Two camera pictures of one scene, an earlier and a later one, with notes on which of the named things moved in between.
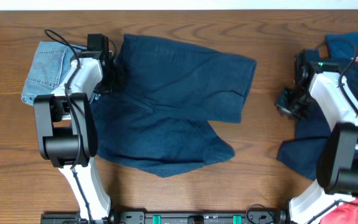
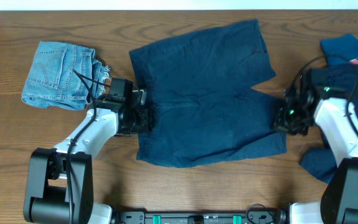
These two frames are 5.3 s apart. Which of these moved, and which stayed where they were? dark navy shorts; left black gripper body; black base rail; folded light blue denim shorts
Moved: left black gripper body; dark navy shorts
Stayed: folded light blue denim shorts; black base rail
